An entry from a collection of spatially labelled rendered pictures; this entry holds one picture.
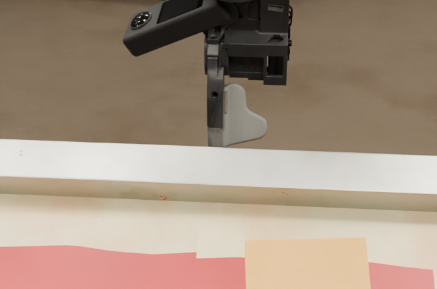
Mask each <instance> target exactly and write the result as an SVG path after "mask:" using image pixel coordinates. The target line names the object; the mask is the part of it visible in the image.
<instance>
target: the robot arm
mask: <svg viewBox="0 0 437 289"><path fill-rule="evenodd" d="M289 8H290V9H291V11H289ZM289 13H290V16H289ZM292 17H293V8H292V6H290V5H289V0H166V1H163V2H161V3H158V4H156V5H154V6H151V7H148V8H145V9H144V10H141V11H138V12H136V13H134V14H132V15H131V17H130V20H129V23H128V26H127V29H126V32H125V35H124V38H123V43H124V45H125V46H126V48H127V49H128V50H129V51H130V53H131V54H132V55H133V56H135V57H138V56H140V55H143V54H145V53H148V52H151V51H153V50H156V49H159V48H161V47H164V46H167V45H169V44H172V43H174V42H177V41H180V40H183V39H184V38H188V37H190V36H193V35H195V34H198V33H201V32H203V33H204V34H205V38H204V70H205V75H207V139H208V147H221V148H224V147H226V146H230V145H236V144H239V143H244V142H248V141H253V140H256V139H260V138H262V137H263V136H265V134H266V132H267V121H266V120H265V119H264V118H263V117H261V116H259V115H257V114H255V113H253V112H252V111H250V110H249V109H248V107H247V106H246V92H245V89H244V88H243V87H242V86H241V85H240V84H238V83H228V84H227V85H225V86H224V76H230V77H238V78H248V80H262V81H263V84H264V85H285V86H286V82H287V61H289V54H290V48H289V47H290V46H292V40H290V31H291V24H292ZM290 19H291V21H290ZM267 56H268V66H267ZM226 91H228V112H227V113H226V112H225V92H226Z"/></svg>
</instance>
